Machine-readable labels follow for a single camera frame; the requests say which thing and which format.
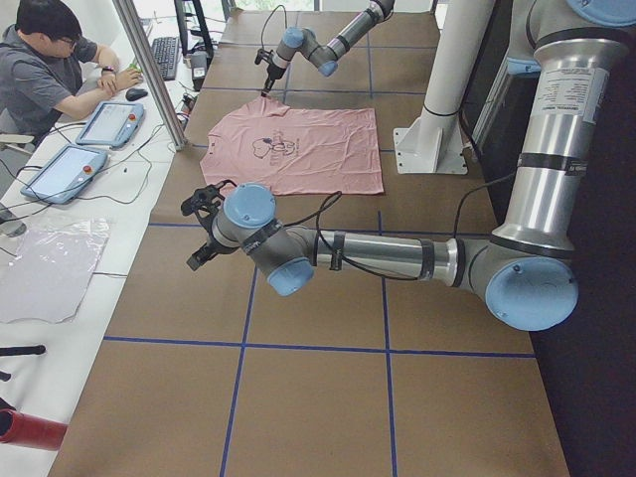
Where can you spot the red cylinder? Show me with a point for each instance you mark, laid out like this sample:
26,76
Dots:
31,431

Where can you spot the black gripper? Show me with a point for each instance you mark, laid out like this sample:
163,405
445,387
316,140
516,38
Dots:
209,242
271,75

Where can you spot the clear plastic bag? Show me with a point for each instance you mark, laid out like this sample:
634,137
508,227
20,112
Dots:
47,279

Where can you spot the black keyboard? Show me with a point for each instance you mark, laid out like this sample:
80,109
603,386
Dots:
165,51

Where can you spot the seated person in grey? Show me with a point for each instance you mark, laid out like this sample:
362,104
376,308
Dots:
50,69

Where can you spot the upper blue teach pendant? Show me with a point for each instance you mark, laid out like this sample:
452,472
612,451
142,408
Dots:
112,124

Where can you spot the blue teach pendant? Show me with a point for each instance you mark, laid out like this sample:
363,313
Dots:
64,176
112,124

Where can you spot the lower blue teach pendant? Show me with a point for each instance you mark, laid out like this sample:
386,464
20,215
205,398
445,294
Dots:
64,176

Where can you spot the black computer mouse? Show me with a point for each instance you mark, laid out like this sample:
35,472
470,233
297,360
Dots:
135,93

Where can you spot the pink Snoopy t-shirt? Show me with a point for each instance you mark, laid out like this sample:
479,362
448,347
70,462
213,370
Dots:
296,151

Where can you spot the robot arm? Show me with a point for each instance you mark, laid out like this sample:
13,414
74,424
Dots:
521,271
324,58

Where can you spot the aluminium frame post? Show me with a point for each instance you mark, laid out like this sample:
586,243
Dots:
129,20

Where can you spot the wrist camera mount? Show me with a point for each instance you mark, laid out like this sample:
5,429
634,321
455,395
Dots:
204,202
264,56

